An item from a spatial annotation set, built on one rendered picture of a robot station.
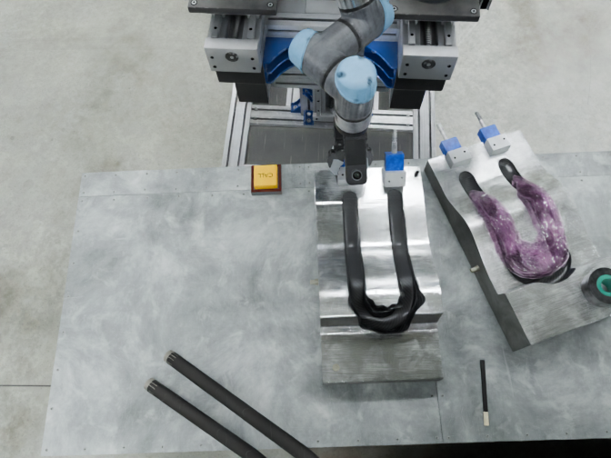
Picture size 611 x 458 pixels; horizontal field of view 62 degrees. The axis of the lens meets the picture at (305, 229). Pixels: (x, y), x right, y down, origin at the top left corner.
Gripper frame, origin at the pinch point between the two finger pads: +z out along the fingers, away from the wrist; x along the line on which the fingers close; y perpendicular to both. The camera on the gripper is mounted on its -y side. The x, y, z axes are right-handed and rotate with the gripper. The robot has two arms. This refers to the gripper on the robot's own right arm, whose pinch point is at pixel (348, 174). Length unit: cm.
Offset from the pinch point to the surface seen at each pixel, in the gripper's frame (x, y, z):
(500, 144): -38.6, 7.7, 2.3
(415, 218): -15.1, -11.6, 2.0
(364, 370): -0.8, -45.6, 4.5
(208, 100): 56, 89, 90
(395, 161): -10.8, 0.8, -3.7
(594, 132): -118, 63, 91
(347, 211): 0.6, -8.9, 2.3
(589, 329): -54, -38, 11
